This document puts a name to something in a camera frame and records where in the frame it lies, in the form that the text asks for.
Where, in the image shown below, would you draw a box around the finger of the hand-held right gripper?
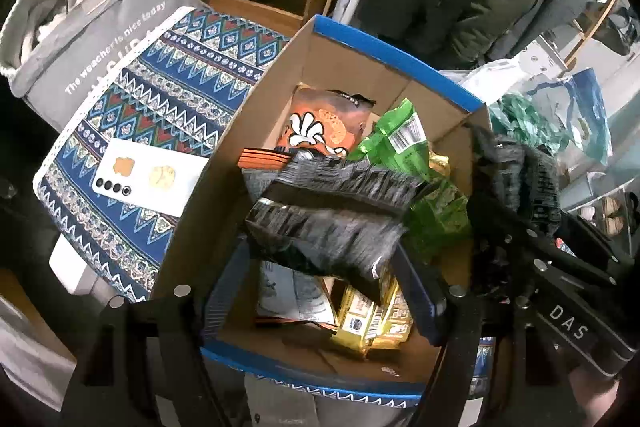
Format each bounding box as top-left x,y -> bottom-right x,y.
466,196 -> 542,289

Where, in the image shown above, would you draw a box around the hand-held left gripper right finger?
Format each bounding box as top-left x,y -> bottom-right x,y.
394,246 -> 576,427

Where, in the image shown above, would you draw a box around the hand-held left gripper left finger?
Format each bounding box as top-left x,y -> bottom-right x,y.
62,244 -> 253,427

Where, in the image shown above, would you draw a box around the gold snack packet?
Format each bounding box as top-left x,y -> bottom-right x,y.
370,279 -> 417,352
332,283 -> 383,355

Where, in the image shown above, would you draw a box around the black printed snack packet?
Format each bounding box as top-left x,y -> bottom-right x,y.
471,126 -> 564,239
244,154 -> 428,294

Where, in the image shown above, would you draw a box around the green peanut snack bag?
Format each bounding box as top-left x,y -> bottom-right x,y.
356,98 -> 477,260

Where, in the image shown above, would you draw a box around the orange striped snack packet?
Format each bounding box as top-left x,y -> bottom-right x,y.
236,147 -> 303,172

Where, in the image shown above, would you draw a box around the orange snack packet white print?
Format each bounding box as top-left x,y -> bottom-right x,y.
276,86 -> 377,158

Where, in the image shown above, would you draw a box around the blue-edged cardboard box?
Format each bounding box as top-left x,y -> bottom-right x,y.
149,13 -> 495,404

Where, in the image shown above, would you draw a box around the person's right forearm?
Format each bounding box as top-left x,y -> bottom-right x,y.
569,364 -> 628,427

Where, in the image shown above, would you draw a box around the tan shoes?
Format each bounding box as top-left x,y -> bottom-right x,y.
596,196 -> 630,239

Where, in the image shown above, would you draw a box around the shoe rack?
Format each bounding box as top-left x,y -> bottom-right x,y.
559,174 -> 640,250

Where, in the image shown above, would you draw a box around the teal plastic bag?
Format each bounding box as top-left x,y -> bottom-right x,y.
486,91 -> 573,160

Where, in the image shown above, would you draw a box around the white smartphone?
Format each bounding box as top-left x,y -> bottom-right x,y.
91,136 -> 212,219

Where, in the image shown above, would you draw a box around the white box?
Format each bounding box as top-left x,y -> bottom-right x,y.
48,233 -> 109,299

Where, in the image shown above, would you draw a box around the blue and white plastic bag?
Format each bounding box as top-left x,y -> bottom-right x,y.
522,66 -> 615,168

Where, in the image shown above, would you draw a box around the blue patterned tablecloth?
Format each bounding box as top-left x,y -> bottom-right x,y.
31,6 -> 497,409

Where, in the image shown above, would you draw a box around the grey fabric laundry basket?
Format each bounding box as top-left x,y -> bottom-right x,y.
0,0 -> 195,134

